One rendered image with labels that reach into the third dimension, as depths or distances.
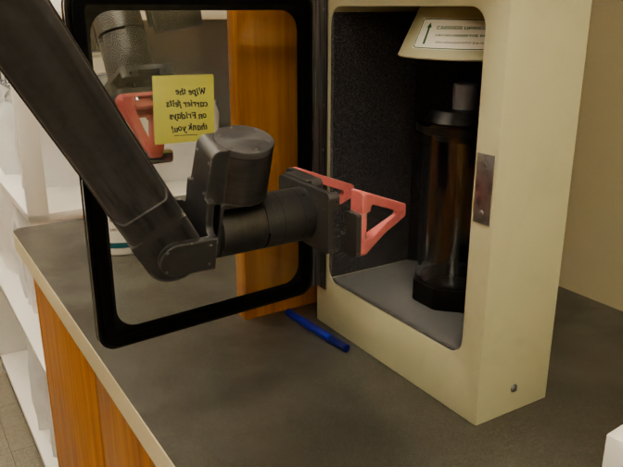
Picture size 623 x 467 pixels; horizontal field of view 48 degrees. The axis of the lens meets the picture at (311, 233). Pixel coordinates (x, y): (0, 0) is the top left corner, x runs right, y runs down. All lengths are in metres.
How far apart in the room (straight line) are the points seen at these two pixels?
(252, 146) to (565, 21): 0.32
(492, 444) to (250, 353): 0.33
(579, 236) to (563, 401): 0.39
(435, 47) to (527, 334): 0.32
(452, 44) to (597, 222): 0.50
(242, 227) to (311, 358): 0.28
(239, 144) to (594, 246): 0.69
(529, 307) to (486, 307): 0.07
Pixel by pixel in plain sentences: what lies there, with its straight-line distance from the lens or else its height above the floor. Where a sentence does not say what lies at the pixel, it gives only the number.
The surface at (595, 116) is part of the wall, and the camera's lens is 1.15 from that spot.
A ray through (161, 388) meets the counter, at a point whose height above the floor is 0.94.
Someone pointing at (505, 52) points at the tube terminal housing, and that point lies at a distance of 0.67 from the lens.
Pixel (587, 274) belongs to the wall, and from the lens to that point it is 1.20.
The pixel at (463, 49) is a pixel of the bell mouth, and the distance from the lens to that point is 0.76.
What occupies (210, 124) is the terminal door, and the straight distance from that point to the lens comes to 0.83.
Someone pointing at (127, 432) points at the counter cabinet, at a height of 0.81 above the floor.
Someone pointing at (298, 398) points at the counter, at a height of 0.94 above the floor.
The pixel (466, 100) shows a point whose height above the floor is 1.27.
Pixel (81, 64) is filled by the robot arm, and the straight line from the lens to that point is 0.55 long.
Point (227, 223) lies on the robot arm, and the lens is 0.67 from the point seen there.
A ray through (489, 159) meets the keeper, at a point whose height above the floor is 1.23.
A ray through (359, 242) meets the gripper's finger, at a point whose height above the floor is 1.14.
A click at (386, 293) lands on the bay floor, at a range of 0.91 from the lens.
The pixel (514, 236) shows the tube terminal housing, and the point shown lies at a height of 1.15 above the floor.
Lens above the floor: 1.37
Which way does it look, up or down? 18 degrees down
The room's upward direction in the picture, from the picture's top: straight up
